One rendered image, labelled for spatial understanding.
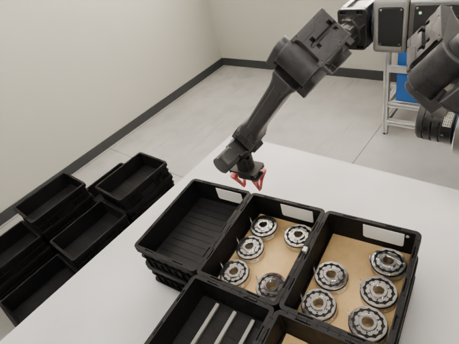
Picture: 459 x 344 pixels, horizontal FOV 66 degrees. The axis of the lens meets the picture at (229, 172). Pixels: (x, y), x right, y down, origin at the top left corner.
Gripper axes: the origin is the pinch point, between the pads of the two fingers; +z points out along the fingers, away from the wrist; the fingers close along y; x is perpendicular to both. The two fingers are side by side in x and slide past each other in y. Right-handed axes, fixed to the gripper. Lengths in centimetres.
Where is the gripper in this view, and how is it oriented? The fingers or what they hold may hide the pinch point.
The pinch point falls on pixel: (252, 185)
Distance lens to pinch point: 122.5
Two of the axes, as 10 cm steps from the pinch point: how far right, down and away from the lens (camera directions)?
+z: 2.5, 7.4, 6.2
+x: 5.2, -6.5, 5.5
